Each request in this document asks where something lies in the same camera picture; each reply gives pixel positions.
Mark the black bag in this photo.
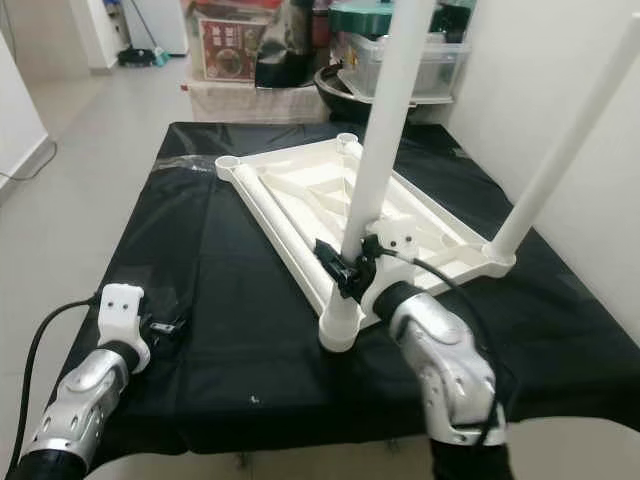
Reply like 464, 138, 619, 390
255, 0, 331, 89

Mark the red printed box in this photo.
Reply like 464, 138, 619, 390
203, 15, 266, 83

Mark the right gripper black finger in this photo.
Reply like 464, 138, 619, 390
312, 238, 351, 299

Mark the black floor mop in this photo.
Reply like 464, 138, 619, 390
115, 48, 166, 69

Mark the green pot lid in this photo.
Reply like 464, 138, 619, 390
328, 0, 451, 39

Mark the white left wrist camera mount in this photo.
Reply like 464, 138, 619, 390
100, 283, 149, 373

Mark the white refrigerator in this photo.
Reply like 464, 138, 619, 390
130, 0, 191, 56

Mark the white plastic table top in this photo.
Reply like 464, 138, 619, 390
213, 132, 516, 353

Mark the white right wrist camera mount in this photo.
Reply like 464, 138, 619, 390
360, 215, 424, 311

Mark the black tablecloth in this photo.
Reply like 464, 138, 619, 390
105, 122, 640, 466

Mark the black wall cable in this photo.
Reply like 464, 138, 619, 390
0, 140, 61, 186

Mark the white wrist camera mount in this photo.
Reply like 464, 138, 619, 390
100, 283, 149, 373
360, 215, 424, 311

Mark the clear plastic storage box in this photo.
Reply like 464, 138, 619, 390
340, 32, 471, 101

